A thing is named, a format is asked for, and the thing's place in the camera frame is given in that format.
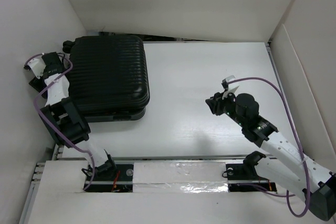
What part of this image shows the black hard-shell suitcase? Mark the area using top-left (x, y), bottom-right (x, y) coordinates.
top-left (62, 35), bottom-right (150, 123)

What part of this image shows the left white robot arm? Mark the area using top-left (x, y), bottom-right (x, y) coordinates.
top-left (24, 52), bottom-right (118, 180)

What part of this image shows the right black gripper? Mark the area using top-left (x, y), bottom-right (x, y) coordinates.
top-left (205, 89), bottom-right (246, 127)

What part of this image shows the dark equipment behind table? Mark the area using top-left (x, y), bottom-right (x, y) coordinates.
top-left (98, 31), bottom-right (183, 42)

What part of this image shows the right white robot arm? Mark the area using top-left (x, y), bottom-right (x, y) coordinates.
top-left (205, 93), bottom-right (335, 221)

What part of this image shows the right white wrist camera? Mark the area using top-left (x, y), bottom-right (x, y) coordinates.
top-left (222, 75), bottom-right (239, 99)

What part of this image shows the aluminium rail with mounts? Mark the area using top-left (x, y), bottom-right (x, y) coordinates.
top-left (36, 157), bottom-right (306, 197)

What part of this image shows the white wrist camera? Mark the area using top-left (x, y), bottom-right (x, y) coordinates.
top-left (222, 75), bottom-right (239, 99)
top-left (24, 58), bottom-right (46, 79)

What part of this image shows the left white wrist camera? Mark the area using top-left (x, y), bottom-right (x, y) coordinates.
top-left (24, 58), bottom-right (46, 79)

